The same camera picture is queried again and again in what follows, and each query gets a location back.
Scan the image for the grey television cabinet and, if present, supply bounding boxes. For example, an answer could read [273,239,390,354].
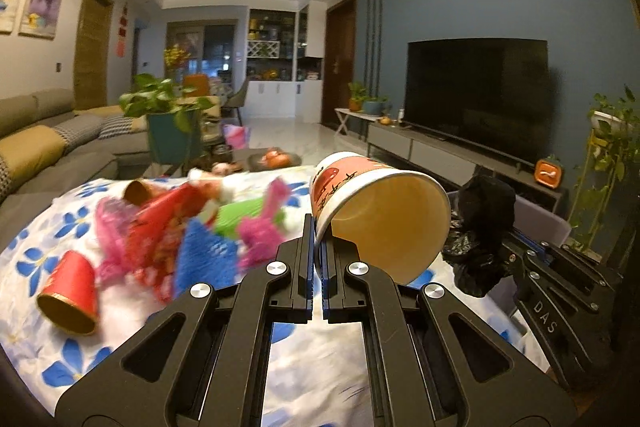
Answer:
[367,121,570,214]

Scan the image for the pink foam net sleeve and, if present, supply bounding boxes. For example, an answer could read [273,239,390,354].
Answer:
[237,180,297,269]

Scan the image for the black flat television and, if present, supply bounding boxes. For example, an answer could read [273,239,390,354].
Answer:
[404,38,550,169]

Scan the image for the orange chair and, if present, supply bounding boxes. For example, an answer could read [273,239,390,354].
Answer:
[182,74,210,98]

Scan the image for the red snack wrapper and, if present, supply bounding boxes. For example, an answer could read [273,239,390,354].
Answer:
[125,184,222,304]

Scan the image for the plant in blue pot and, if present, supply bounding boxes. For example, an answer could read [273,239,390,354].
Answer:
[362,94,392,116]

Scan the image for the green foam net sleeve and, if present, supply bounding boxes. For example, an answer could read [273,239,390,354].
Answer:
[212,200,281,241]

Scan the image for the black plastic bag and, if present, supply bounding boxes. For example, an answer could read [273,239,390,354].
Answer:
[442,175,517,298]

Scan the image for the brown paper cup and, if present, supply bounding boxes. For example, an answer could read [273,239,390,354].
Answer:
[123,179,167,209]

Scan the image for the grey plastic bin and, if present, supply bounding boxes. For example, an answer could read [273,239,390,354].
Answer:
[445,190,574,339]

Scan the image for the dark round tray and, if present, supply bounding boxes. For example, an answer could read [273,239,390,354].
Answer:
[247,151,302,172]

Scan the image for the blue floral blanket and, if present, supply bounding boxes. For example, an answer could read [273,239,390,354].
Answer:
[0,167,551,427]

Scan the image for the orange print paper noodle bowl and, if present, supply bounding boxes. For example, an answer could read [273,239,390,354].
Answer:
[309,151,451,286]

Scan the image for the orange desk clock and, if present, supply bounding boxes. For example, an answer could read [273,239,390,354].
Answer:
[534,155,564,186]

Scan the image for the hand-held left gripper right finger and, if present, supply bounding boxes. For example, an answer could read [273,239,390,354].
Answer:
[321,238,579,427]

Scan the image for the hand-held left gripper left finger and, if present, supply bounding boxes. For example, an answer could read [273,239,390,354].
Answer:
[54,213,316,427]

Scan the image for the white folding side table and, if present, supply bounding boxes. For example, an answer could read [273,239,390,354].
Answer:
[334,107,383,137]

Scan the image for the pink plastic bag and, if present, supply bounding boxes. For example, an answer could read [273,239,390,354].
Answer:
[95,197,151,289]

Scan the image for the tall leafy potted plant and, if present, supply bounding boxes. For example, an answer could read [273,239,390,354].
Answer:
[569,84,640,254]

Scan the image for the orange figurine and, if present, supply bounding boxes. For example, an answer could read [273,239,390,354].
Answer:
[263,148,292,168]

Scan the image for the pink gift bag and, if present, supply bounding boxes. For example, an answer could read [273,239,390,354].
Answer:
[222,123,250,149]

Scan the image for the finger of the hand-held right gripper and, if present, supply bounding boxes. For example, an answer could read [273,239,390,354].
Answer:
[509,232,618,290]
[498,237,530,280]

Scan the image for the grey dining chair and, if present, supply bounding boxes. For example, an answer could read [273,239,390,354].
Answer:
[221,79,250,127]

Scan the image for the blue foam net sleeve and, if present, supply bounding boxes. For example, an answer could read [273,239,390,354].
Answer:
[175,219,242,304]

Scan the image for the light wooden door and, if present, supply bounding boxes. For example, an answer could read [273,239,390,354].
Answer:
[74,0,115,110]

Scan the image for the plant in orange pot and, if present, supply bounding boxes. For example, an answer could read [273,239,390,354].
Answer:
[348,81,369,112]

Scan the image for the red paper cup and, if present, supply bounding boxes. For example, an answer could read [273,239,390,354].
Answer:
[36,249,100,337]

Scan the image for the white glass display cabinet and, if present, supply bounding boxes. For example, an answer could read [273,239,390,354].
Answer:
[244,0,329,124]

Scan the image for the dark brown door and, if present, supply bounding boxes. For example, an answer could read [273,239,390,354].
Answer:
[324,0,359,129]

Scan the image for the green plant in teal pot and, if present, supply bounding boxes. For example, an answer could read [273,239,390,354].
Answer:
[119,74,213,169]

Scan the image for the red wall decorations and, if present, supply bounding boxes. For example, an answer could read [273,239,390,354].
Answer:
[116,1,132,58]

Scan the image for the grey and yellow sofa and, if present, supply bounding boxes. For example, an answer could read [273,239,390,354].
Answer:
[0,87,222,209]

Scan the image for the yellow flower bouquet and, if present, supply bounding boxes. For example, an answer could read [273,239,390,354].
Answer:
[164,44,190,69]

